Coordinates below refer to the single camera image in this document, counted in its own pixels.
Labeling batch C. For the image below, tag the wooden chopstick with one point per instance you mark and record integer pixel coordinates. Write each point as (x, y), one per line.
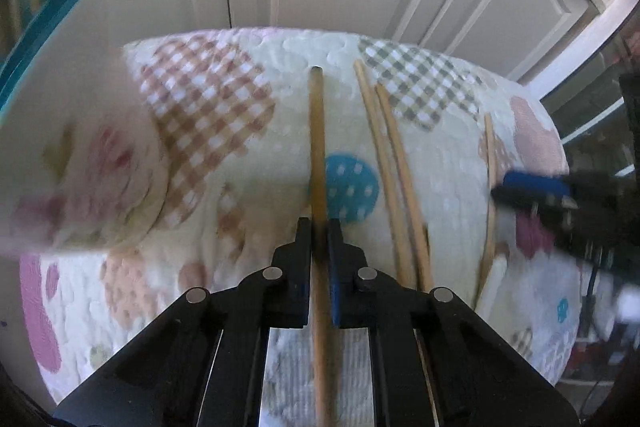
(491, 157)
(405, 177)
(380, 147)

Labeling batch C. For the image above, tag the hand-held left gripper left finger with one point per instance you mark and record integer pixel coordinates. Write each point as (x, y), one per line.
(301, 257)

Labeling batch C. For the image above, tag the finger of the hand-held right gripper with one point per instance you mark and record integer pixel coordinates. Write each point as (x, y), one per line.
(530, 200)
(537, 182)

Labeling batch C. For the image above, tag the thick wooden stick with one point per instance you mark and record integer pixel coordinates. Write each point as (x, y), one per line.
(317, 147)

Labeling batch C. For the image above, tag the patchwork quilted blanket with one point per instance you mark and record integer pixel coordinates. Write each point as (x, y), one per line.
(225, 117)

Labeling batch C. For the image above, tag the white framed glass door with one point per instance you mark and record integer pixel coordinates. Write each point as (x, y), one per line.
(580, 47)

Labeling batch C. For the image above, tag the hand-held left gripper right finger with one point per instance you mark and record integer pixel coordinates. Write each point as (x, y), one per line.
(336, 267)

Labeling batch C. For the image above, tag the white floral utensil holder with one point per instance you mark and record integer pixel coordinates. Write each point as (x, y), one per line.
(85, 187)

